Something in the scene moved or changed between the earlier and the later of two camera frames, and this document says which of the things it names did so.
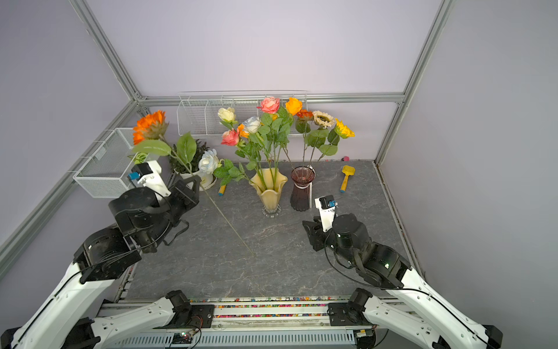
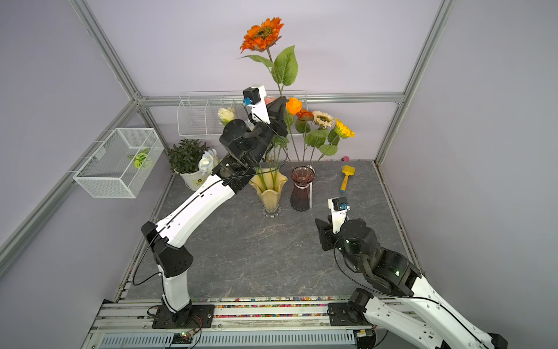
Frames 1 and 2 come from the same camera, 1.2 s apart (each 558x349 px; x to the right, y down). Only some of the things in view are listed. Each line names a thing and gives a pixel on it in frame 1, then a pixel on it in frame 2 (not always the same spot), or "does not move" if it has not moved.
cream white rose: x=228 y=116 does not move
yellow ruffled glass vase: x=268 y=182 does not move
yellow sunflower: x=341 y=130 does not move
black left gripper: x=191 y=198 to x=276 y=120
